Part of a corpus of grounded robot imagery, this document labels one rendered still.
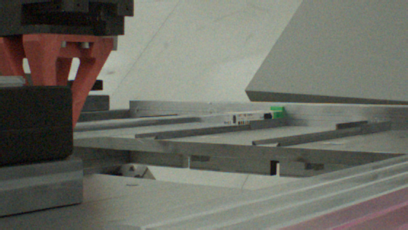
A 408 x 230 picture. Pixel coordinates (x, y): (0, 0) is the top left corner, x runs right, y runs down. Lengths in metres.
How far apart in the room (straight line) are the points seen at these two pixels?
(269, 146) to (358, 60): 0.46
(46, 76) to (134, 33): 2.05
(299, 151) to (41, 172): 0.28
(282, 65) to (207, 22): 1.37
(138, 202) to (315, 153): 0.24
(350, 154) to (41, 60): 0.21
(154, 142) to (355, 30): 0.50
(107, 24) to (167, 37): 1.91
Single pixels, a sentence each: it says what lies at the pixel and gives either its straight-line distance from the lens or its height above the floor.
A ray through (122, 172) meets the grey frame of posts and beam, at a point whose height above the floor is 0.64.
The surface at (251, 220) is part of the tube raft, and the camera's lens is 0.21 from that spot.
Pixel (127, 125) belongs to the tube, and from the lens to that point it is 0.59.
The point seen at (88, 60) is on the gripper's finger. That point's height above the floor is 0.95.
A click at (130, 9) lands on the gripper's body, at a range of 0.53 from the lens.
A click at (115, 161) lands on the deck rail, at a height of 0.70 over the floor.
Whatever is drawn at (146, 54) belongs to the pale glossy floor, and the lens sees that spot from 2.42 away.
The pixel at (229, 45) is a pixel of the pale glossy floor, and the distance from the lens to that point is 2.25.
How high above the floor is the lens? 1.20
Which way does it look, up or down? 36 degrees down
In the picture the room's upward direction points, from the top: 31 degrees counter-clockwise
